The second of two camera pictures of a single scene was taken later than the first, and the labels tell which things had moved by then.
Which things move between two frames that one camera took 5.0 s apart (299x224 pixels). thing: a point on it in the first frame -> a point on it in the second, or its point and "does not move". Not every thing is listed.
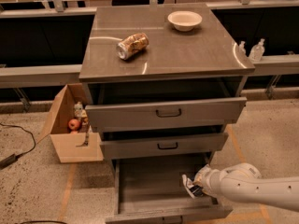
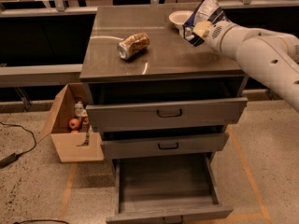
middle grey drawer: x=167 y=145 does not move
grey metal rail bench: x=39 y=76 does not move
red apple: x=74 y=124 does not move
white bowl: x=184 y=21 does not move
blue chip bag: x=193 y=189 -> x=206 y=9
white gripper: x=213 y=182 -> x=218 y=37
